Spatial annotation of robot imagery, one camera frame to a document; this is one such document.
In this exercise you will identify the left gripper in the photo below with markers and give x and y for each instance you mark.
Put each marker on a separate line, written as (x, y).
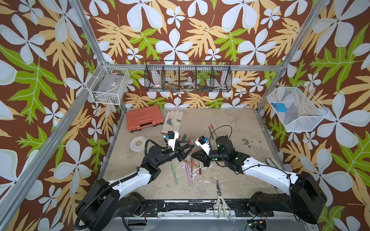
(178, 154)

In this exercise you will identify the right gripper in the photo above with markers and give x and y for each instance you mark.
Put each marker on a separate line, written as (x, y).
(201, 154)

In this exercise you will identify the dark green pen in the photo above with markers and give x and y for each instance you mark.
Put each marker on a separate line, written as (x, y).
(211, 133)

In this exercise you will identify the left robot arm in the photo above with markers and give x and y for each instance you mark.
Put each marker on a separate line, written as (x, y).
(101, 202)

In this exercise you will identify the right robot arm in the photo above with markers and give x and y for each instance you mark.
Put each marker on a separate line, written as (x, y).
(301, 194)

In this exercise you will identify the brown gold pen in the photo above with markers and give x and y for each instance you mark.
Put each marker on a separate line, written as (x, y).
(189, 162)

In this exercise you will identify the pink pen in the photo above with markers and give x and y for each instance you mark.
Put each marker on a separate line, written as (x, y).
(189, 175)

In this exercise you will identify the light green pen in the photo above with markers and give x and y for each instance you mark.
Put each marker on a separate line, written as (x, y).
(174, 173)

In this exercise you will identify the beige work glove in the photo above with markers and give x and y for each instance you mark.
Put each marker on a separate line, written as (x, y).
(172, 121)

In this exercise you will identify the white tape roll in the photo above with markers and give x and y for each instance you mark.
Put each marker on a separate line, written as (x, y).
(137, 144)

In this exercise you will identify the red plastic tool case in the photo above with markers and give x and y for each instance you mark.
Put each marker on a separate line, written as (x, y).
(144, 118)

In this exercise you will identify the blue object in basket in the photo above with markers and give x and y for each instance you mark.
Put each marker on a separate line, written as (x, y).
(280, 107)

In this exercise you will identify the white mesh basket right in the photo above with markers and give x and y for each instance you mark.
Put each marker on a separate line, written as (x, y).
(304, 111)

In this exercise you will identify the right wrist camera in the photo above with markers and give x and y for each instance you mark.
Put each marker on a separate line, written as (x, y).
(204, 143)

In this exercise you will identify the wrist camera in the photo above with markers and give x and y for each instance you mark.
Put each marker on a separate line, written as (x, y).
(204, 143)
(171, 138)

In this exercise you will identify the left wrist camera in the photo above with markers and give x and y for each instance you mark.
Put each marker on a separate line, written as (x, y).
(171, 138)

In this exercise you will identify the white handled scissors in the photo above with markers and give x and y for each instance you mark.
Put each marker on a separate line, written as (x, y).
(221, 208)

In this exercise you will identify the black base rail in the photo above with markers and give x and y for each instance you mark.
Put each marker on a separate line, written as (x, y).
(153, 208)

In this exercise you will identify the black wire basket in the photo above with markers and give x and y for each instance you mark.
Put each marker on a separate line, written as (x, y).
(178, 75)

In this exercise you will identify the white wire basket left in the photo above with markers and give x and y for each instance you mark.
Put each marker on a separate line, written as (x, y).
(107, 84)

